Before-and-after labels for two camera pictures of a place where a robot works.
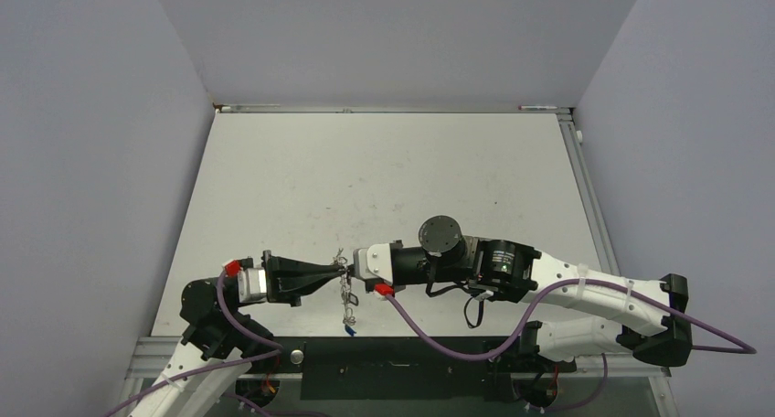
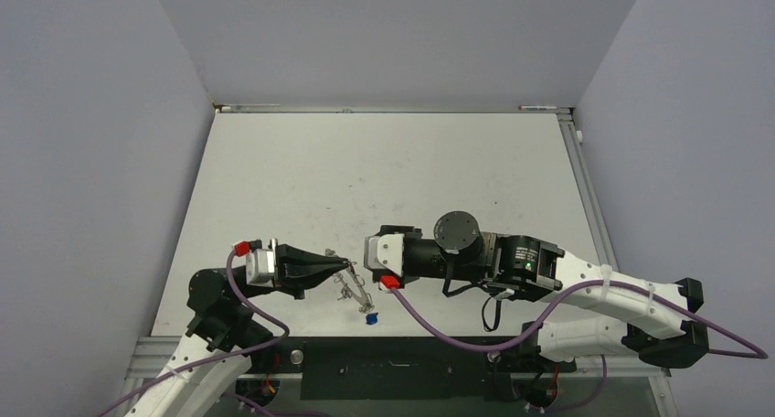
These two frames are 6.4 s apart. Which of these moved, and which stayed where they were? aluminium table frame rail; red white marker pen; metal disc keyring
Moved: metal disc keyring
Stayed: aluminium table frame rail; red white marker pen
